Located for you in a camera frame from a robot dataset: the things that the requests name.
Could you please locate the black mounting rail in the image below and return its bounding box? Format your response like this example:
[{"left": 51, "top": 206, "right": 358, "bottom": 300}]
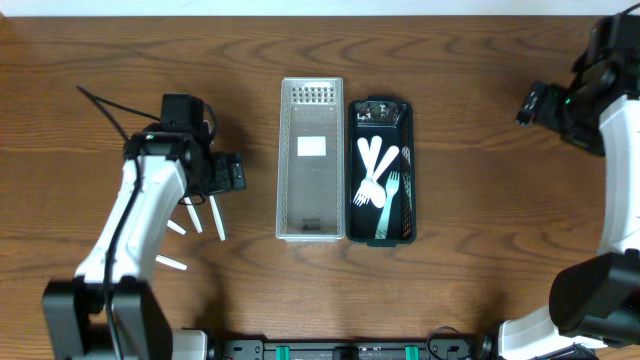
[{"left": 204, "top": 327, "right": 498, "bottom": 360}]

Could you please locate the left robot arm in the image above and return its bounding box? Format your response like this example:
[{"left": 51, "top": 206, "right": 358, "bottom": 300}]
[{"left": 42, "top": 94, "right": 246, "bottom": 359}]

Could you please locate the clear perforated plastic tray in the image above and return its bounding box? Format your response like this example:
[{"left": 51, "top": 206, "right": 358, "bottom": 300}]
[{"left": 275, "top": 77, "right": 345, "bottom": 242}]

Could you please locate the white plastic fork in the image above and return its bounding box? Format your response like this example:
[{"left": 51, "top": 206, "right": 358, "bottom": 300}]
[
  {"left": 353, "top": 136, "right": 382, "bottom": 206},
  {"left": 354, "top": 146, "right": 399, "bottom": 208},
  {"left": 375, "top": 171, "right": 400, "bottom": 239}
]

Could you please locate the white plastic spoon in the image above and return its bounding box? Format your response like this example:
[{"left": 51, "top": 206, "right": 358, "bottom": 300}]
[
  {"left": 209, "top": 196, "right": 226, "bottom": 241},
  {"left": 354, "top": 136, "right": 386, "bottom": 208},
  {"left": 183, "top": 197, "right": 203, "bottom": 233},
  {"left": 167, "top": 220, "right": 186, "bottom": 235},
  {"left": 155, "top": 255, "right": 187, "bottom": 271}
]

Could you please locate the left black cable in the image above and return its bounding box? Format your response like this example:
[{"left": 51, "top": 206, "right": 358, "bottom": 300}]
[{"left": 75, "top": 84, "right": 162, "bottom": 360}]

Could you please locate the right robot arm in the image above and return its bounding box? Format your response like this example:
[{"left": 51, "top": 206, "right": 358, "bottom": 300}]
[{"left": 473, "top": 5, "right": 639, "bottom": 359}]

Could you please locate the black perforated plastic tray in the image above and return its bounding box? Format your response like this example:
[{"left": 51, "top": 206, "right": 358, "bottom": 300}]
[{"left": 345, "top": 96, "right": 417, "bottom": 247}]

